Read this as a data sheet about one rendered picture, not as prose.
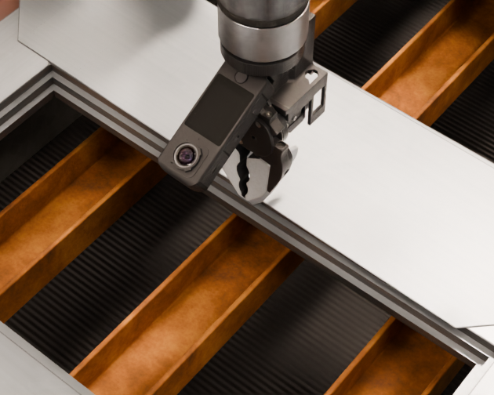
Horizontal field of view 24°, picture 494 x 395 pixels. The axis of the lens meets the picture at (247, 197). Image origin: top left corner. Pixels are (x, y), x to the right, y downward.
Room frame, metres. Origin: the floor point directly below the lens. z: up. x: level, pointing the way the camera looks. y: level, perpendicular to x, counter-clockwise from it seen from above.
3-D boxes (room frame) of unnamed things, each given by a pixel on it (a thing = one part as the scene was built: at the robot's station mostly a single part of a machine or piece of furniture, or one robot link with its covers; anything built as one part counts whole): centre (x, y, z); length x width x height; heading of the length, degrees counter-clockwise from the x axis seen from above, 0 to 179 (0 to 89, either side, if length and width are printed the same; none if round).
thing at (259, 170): (0.68, -0.03, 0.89); 0.06 x 0.03 x 0.09; 141
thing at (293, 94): (0.70, -0.02, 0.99); 0.09 x 0.08 x 0.12; 141
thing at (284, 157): (0.66, -0.02, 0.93); 0.05 x 0.02 x 0.09; 51
